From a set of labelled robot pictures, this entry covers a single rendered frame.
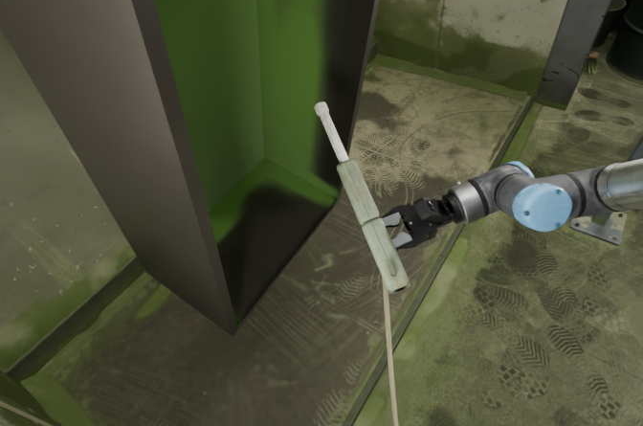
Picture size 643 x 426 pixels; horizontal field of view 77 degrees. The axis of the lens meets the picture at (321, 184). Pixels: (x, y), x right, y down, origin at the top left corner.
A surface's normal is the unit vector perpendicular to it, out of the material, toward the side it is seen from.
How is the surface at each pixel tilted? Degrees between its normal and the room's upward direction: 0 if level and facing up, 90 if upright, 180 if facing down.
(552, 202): 59
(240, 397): 0
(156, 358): 0
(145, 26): 102
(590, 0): 90
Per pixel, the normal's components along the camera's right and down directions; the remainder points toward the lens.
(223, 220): 0.07, -0.61
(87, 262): 0.63, -0.07
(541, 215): -0.01, 0.26
